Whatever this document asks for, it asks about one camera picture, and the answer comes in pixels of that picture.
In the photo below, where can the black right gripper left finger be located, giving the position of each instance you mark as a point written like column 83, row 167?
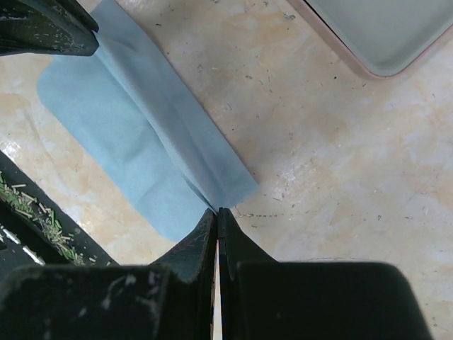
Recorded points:
column 171, row 298

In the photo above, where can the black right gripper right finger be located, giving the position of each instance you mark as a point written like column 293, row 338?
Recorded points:
column 262, row 298

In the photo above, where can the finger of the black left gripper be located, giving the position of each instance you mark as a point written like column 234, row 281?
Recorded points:
column 49, row 27

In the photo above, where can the light blue cleaning cloth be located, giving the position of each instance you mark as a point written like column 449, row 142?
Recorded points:
column 129, row 109

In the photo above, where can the pink glasses case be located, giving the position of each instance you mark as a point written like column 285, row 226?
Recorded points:
column 378, row 38

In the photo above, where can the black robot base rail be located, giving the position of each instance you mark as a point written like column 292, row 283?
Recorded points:
column 35, row 230

